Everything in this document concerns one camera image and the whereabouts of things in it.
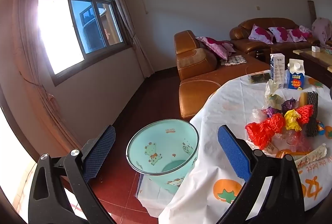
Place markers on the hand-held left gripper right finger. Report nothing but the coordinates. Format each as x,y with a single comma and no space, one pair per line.
233,153

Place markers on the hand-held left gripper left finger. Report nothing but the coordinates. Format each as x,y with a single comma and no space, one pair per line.
101,153

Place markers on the red orange crinkled wrapper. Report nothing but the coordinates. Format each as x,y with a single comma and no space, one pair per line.
262,130

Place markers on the white translucent plastic bag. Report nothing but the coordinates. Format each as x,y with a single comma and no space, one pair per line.
258,115

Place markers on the mint green cartoon trash bin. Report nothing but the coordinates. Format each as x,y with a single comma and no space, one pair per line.
155,141

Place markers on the pink clear cellophane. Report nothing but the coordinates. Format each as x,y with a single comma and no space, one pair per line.
298,142

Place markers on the yellow plastic wrapper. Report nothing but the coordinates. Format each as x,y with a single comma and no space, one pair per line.
293,117

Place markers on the yellow white plastic bag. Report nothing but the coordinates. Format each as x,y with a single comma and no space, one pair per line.
272,95

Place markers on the purple foil wrapper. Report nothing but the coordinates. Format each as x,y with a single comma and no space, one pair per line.
288,105

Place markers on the red foam fruit net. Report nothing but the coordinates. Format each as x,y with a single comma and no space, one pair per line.
306,112

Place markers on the yellow sponge block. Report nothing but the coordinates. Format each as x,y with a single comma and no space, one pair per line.
303,98

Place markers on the black foam fruit net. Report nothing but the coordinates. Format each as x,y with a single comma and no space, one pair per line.
312,102

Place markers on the white fruit-print tablecloth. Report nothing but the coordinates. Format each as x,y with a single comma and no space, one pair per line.
220,109

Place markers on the white plastic floor sheet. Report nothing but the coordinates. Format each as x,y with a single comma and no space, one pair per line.
150,192

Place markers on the long pink curtain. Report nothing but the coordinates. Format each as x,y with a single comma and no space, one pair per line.
129,31
51,109

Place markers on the brown leather chaise sofa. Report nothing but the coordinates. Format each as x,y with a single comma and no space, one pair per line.
197,94

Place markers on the dark green seaweed packet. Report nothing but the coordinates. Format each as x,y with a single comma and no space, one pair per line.
259,77

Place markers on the white printed long packet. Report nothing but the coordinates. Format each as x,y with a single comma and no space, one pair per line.
315,155

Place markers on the blue orange candy wrapper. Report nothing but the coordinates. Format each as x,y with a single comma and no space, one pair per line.
320,128

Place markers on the checkered cloth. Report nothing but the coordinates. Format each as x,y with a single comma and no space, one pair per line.
233,60

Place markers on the tall blue white milk carton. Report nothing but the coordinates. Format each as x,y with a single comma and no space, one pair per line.
277,70

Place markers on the blue gable-top carton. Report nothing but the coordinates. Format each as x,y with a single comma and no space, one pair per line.
295,78

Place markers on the pink floral pillow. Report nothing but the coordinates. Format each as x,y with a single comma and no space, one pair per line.
260,34
215,47
280,34
297,35

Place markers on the wooden coffee table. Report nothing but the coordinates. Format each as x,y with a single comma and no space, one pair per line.
316,63

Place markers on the small white box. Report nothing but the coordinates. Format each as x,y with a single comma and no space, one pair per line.
316,49

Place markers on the sliding glass window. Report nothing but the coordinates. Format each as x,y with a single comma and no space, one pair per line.
98,18

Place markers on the pink garment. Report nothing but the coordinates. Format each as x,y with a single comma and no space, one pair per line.
321,29

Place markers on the brown wooden door frame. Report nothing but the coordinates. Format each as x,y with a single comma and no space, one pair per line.
13,122

